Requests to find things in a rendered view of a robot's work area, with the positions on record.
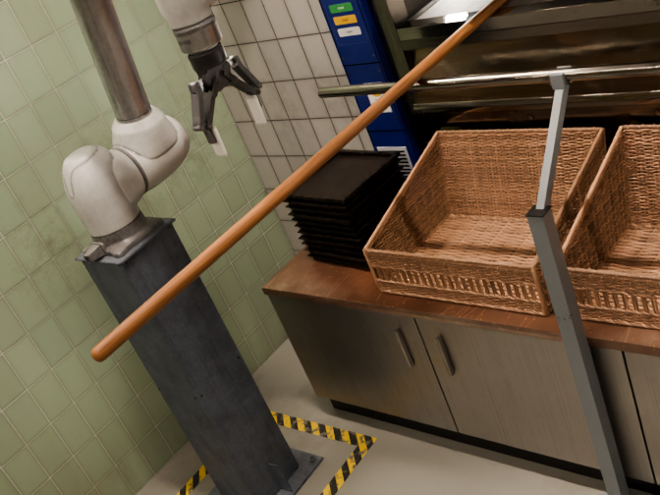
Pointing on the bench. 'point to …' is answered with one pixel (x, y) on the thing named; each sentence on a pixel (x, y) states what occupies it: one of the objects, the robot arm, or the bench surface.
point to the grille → (402, 158)
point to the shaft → (282, 192)
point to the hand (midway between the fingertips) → (241, 135)
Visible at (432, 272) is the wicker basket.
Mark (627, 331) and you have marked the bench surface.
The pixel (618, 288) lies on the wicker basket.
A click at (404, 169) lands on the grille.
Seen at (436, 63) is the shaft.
